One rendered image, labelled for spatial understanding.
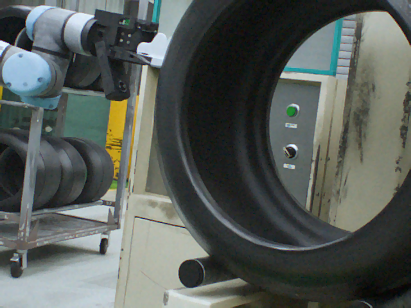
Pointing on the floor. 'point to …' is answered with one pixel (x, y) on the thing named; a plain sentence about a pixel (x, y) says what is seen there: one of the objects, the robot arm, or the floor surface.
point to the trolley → (58, 158)
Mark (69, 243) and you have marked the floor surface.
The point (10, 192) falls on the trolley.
